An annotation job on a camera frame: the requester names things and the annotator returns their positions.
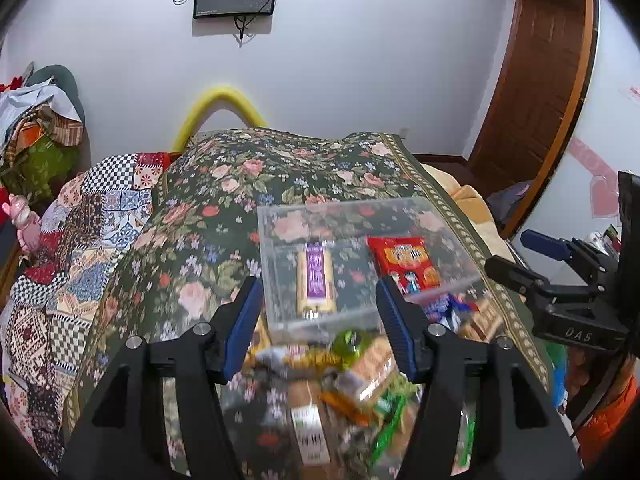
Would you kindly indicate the clear plastic box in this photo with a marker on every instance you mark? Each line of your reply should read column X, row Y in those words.
column 350, row 225

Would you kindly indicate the blue white snack packet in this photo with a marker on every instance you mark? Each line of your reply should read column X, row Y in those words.
column 450, row 310

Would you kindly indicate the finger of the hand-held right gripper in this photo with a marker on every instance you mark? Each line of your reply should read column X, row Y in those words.
column 545, row 245
column 510, row 272

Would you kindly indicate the person's right hand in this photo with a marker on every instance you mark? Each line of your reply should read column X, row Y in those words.
column 579, row 370

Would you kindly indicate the red cracker packet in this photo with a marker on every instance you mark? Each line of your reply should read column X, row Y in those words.
column 402, row 260

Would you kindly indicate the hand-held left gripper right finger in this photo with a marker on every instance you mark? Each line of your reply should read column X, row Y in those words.
column 395, row 320

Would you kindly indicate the yellow snack packet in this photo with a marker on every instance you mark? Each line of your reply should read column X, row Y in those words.
column 320, row 357

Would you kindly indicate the silver snack packet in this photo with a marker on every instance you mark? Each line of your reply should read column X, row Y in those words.
column 275, row 359

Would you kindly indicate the yellow foam tube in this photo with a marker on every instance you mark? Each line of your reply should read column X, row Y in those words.
column 220, row 95

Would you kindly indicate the pile of clothes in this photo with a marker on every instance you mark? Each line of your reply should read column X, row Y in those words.
column 40, row 130

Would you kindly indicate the white green snack box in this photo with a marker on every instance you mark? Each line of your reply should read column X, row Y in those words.
column 311, row 437

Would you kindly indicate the green snack packet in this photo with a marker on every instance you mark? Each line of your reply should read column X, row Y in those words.
column 390, row 425

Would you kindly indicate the orange snack stick packet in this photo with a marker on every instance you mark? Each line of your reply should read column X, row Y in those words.
column 345, row 405

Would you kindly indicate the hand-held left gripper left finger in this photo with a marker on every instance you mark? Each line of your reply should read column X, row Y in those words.
column 245, row 320

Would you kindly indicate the patchwork quilt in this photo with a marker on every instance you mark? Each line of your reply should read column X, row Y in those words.
column 75, row 260

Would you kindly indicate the person's right forearm orange sleeve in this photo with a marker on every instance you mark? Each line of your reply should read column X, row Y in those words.
column 617, row 415

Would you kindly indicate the purple gold snack packet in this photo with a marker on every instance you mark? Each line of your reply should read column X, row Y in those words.
column 316, row 280

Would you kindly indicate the floral blanket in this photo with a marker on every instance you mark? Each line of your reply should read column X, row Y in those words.
column 210, row 210

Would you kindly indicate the white door with pink hearts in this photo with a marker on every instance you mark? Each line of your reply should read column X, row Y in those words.
column 605, row 110

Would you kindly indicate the beige blanket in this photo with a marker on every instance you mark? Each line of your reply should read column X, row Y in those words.
column 465, row 200

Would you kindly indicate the green jelly cup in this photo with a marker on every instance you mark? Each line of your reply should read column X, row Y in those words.
column 352, row 344

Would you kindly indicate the green pink cloth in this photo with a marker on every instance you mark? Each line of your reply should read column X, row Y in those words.
column 557, row 375

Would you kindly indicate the dark purple cloth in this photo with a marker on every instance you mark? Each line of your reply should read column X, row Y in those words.
column 510, row 200

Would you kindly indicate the pink toy figure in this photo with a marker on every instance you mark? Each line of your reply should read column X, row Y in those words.
column 25, row 222

